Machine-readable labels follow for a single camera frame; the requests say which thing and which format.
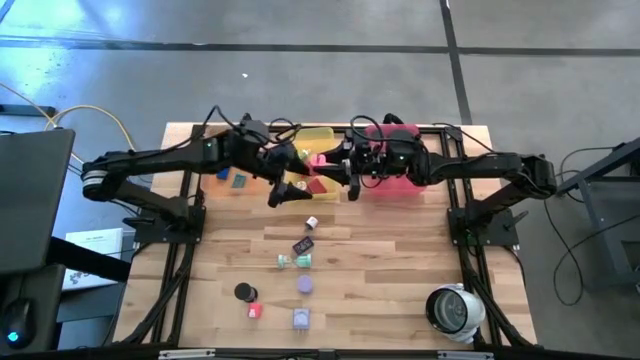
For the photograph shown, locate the dark grey monitor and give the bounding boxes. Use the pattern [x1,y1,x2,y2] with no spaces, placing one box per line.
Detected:
[0,128,77,275]

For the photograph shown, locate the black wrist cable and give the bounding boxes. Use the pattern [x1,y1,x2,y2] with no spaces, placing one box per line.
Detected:
[349,113,397,152]
[202,104,302,151]

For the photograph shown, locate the silver metal bracket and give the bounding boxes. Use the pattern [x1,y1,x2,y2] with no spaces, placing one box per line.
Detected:
[437,351,495,360]
[158,350,216,360]

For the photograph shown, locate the dark metal side table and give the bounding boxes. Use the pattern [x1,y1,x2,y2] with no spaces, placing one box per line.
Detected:
[556,135,640,294]

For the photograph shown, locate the dark blue digital clock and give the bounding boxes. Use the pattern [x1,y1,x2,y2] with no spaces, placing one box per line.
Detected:
[292,235,316,256]

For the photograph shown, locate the white booklet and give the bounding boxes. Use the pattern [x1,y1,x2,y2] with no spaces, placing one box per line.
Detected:
[60,227,125,293]

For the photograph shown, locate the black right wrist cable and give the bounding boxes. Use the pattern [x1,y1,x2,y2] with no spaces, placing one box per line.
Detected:
[349,113,397,152]

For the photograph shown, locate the white bullet security camera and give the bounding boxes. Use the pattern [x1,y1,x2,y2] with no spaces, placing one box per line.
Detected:
[424,283,487,346]

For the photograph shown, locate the pink translucent plastic bin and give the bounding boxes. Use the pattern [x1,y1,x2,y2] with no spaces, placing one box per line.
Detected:
[365,123,429,198]

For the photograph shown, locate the black-capped blue sand hourglass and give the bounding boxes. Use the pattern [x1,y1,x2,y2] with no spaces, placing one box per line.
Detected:
[233,281,259,304]

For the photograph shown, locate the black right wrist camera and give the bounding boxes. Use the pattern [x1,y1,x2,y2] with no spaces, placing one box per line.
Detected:
[387,128,417,152]

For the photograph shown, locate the yellow cable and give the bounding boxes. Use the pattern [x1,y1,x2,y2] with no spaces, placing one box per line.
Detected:
[0,82,154,196]

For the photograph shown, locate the black diagonal bar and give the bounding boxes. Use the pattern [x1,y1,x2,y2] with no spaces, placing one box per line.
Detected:
[46,236,132,284]

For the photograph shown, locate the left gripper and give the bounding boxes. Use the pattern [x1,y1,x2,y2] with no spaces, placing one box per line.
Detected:
[222,130,314,209]

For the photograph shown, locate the orange translucent plastic bin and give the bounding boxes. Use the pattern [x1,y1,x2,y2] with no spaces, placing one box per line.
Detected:
[199,123,261,197]

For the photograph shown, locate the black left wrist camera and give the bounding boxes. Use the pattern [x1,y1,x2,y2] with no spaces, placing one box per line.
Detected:
[241,118,272,140]

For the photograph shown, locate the teal hourglass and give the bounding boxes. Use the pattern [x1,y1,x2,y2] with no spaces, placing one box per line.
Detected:
[277,252,314,270]

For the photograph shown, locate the black computer mouse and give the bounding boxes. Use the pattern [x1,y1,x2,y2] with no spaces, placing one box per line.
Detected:
[1,298,37,351]

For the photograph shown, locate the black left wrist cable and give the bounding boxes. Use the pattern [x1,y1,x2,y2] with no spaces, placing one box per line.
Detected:
[202,104,302,151]

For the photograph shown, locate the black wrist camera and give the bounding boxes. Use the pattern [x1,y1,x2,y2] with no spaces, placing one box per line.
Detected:
[241,118,272,140]
[387,128,417,152]

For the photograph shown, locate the yellow translucent plastic bin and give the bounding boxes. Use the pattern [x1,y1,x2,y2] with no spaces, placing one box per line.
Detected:
[278,124,341,202]

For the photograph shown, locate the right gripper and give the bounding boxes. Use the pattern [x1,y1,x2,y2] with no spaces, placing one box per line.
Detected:
[313,142,431,202]

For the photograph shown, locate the black floor bar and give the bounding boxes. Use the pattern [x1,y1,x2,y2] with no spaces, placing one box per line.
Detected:
[0,103,58,118]

